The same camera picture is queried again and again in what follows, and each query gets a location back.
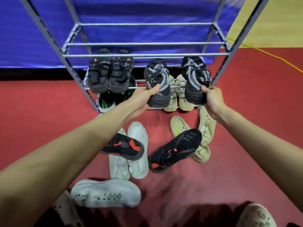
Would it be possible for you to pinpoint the person's right hand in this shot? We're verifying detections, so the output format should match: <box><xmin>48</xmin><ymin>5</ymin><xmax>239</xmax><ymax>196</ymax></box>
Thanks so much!
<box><xmin>200</xmin><ymin>86</ymin><xmax>228</xmax><ymax>121</ymax></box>

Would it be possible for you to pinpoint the person's left hand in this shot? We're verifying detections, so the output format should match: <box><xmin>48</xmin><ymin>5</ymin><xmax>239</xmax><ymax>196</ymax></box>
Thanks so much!
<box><xmin>124</xmin><ymin>84</ymin><xmax>161</xmax><ymax>121</ymax></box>

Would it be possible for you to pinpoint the black grey knit sneaker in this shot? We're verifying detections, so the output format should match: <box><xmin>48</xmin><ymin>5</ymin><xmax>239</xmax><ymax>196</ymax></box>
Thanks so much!
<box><xmin>181</xmin><ymin>56</ymin><xmax>212</xmax><ymax>104</ymax></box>
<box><xmin>144</xmin><ymin>58</ymin><xmax>171</xmax><ymax>108</ymax></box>

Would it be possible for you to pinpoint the person's right forearm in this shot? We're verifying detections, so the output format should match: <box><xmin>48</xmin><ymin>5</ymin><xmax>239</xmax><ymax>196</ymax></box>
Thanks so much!
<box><xmin>217</xmin><ymin>111</ymin><xmax>303</xmax><ymax>212</ymax></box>

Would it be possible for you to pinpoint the person's left forearm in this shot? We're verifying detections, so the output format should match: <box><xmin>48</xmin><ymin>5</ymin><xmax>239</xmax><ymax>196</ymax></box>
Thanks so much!
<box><xmin>0</xmin><ymin>100</ymin><xmax>133</xmax><ymax>227</ymax></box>

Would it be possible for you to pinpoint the beige knit sneaker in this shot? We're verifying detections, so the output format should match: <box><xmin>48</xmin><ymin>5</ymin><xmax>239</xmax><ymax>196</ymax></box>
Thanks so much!
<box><xmin>176</xmin><ymin>74</ymin><xmax>197</xmax><ymax>111</ymax></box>
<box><xmin>170</xmin><ymin>116</ymin><xmax>192</xmax><ymax>138</ymax></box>
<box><xmin>191</xmin><ymin>106</ymin><xmax>217</xmax><ymax>163</ymax></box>
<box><xmin>163</xmin><ymin>74</ymin><xmax>178</xmax><ymax>112</ymax></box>

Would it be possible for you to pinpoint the black sneaker with green stripes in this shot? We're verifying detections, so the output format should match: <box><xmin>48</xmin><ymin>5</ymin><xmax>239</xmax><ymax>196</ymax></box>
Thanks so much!
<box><xmin>98</xmin><ymin>92</ymin><xmax>117</xmax><ymax>113</ymax></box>
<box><xmin>115</xmin><ymin>74</ymin><xmax>138</xmax><ymax>102</ymax></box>

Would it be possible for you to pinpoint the black sneaker with orange mark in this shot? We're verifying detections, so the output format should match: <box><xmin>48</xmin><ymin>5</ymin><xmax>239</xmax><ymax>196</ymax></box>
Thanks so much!
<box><xmin>109</xmin><ymin>56</ymin><xmax>134</xmax><ymax>93</ymax></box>
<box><xmin>88</xmin><ymin>57</ymin><xmax>112</xmax><ymax>93</ymax></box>

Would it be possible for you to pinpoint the black sneaker with red accents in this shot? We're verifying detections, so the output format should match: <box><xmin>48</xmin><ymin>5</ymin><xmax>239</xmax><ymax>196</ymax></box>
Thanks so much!
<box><xmin>149</xmin><ymin>129</ymin><xmax>203</xmax><ymax>173</ymax></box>
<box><xmin>101</xmin><ymin>133</ymin><xmax>145</xmax><ymax>161</ymax></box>

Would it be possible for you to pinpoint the blue tarp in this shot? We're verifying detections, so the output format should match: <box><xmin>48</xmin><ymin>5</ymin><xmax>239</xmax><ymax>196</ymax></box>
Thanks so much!
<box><xmin>0</xmin><ymin>0</ymin><xmax>244</xmax><ymax>69</ymax></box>

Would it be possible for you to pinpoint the grey metal shoe rack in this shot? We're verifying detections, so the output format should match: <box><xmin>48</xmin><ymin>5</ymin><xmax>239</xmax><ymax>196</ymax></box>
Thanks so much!
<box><xmin>18</xmin><ymin>0</ymin><xmax>271</xmax><ymax>113</ymax></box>

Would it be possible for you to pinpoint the white mesh sneaker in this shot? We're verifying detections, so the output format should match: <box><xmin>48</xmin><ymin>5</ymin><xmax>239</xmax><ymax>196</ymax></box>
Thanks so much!
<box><xmin>71</xmin><ymin>178</ymin><xmax>141</xmax><ymax>208</ymax></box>

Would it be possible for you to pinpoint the beige clog shoe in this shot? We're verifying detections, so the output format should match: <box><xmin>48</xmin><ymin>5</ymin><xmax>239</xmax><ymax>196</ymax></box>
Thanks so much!
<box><xmin>237</xmin><ymin>203</ymin><xmax>277</xmax><ymax>227</ymax></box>

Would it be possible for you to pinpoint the white clog shoe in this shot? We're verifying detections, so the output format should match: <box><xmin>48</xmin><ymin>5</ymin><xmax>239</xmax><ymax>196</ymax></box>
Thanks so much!
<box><xmin>51</xmin><ymin>190</ymin><xmax>79</xmax><ymax>227</ymax></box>

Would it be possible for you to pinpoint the yellow cable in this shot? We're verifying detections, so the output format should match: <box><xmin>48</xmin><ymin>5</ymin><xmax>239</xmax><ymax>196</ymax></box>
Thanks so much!
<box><xmin>226</xmin><ymin>37</ymin><xmax>303</xmax><ymax>74</ymax></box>

